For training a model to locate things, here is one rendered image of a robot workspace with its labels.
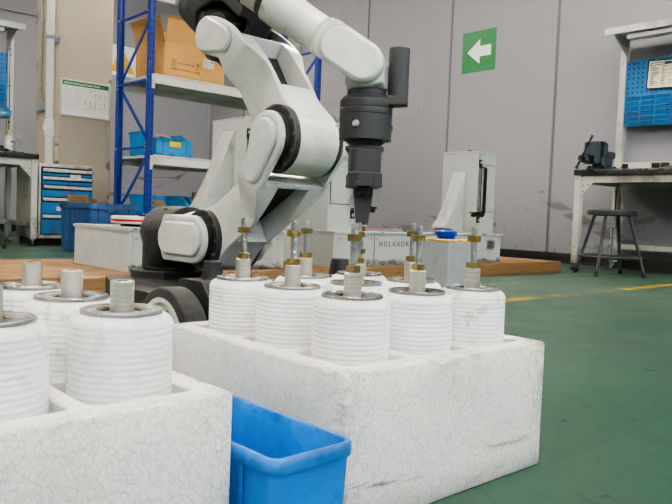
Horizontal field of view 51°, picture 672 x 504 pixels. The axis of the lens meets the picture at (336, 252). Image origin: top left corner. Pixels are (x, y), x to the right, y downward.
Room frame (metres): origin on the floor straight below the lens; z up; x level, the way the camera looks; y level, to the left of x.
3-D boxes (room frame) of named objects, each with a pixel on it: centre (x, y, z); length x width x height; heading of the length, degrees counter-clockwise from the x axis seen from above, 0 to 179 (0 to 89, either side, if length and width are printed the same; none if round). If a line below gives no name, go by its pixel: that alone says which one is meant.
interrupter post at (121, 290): (0.66, 0.20, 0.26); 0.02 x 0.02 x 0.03
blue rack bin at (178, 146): (6.18, 1.56, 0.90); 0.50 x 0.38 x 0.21; 44
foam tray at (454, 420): (1.02, -0.03, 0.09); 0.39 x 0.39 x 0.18; 42
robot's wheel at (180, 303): (1.36, 0.31, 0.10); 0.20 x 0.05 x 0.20; 43
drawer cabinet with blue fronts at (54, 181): (6.27, 2.50, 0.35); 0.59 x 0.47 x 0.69; 43
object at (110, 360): (0.66, 0.20, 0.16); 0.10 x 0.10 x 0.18
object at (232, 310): (1.03, 0.14, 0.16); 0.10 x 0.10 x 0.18
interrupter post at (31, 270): (0.84, 0.36, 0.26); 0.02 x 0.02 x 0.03
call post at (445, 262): (1.27, -0.20, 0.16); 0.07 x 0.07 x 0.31; 42
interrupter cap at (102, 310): (0.66, 0.20, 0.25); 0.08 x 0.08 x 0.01
